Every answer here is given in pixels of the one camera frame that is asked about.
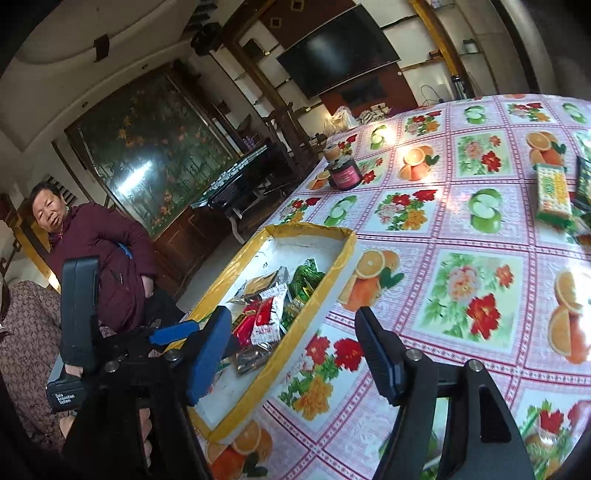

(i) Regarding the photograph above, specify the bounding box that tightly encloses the dark jar with pink label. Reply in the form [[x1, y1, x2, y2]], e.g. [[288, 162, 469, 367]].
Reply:
[[327, 155, 363, 191]]

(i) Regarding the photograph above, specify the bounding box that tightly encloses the dark wooden chair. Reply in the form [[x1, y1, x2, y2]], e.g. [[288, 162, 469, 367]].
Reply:
[[262, 102, 320, 163]]

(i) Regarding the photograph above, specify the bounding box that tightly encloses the black mahjong table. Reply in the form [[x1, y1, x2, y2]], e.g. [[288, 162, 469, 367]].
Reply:
[[189, 143, 297, 246]]

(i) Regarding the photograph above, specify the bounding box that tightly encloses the black flat television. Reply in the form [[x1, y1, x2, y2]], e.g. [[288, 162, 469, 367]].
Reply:
[[276, 4, 402, 99]]

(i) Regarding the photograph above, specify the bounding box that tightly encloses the wooden television cabinet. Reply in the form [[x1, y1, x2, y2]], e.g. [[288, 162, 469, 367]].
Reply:
[[318, 68, 417, 117]]

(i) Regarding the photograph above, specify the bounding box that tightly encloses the white box with yellow tape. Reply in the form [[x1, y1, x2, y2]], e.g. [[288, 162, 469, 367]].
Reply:
[[182, 222, 358, 445]]

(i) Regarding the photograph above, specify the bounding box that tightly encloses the person's left hand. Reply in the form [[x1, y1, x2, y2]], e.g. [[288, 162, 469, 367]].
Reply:
[[137, 405, 154, 470]]

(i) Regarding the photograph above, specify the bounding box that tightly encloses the large floral wall painting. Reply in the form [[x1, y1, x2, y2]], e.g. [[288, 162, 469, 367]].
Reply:
[[64, 64, 242, 237]]

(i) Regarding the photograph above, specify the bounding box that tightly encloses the yellow-green biscuit packet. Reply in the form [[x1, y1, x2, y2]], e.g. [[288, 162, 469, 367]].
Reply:
[[534, 162, 576, 230]]

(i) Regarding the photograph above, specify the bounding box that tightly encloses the green packet with yellow label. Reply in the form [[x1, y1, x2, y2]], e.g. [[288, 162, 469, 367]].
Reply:
[[280, 300, 308, 334]]

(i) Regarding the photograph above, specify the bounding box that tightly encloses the dark green snack packet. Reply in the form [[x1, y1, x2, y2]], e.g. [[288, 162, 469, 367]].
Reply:
[[573, 155, 591, 209]]

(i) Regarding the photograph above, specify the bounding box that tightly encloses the green foil snack packet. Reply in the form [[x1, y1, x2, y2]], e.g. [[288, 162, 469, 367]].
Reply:
[[566, 207, 591, 237]]

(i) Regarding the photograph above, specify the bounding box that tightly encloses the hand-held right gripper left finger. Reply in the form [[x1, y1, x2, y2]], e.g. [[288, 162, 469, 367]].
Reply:
[[62, 305, 233, 480]]

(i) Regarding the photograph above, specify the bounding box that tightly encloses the white plastic bag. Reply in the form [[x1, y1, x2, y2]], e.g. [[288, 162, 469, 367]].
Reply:
[[322, 106, 359, 137]]

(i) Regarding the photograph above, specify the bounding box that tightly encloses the red and white snack packet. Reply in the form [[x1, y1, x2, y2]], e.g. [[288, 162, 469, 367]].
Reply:
[[249, 294, 290, 348]]

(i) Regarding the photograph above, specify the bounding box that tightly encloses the person's patterned brown clothing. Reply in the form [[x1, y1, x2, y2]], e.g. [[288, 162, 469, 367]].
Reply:
[[0, 280, 109, 455]]

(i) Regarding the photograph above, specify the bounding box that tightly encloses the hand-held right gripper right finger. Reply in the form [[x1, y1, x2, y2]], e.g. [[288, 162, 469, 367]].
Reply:
[[354, 305, 525, 480]]

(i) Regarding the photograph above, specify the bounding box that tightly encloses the tan snack packet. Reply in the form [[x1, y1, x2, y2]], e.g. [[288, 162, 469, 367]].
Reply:
[[241, 270, 290, 302]]

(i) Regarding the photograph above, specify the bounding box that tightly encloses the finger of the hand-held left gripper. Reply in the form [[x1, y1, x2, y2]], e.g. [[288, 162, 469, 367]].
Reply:
[[139, 319, 200, 348]]

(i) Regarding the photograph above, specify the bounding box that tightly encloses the black wall speaker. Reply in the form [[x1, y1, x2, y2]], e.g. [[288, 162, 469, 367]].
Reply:
[[191, 22, 226, 55]]

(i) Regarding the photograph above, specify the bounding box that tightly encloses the slatted wall vent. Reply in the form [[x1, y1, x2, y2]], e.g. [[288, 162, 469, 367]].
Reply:
[[43, 174, 80, 205]]

